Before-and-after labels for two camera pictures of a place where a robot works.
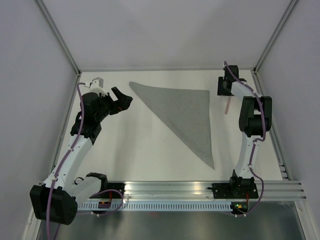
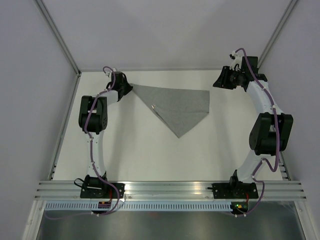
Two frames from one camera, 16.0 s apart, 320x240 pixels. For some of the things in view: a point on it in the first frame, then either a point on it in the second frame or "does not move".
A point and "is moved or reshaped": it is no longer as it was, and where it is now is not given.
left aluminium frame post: [58, 36] does not move
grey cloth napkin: [187, 110] is moved or reshaped
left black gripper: [121, 104] → [129, 88]
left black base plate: [120, 187] does not move
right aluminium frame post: [258, 64] does not move
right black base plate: [234, 190] does not move
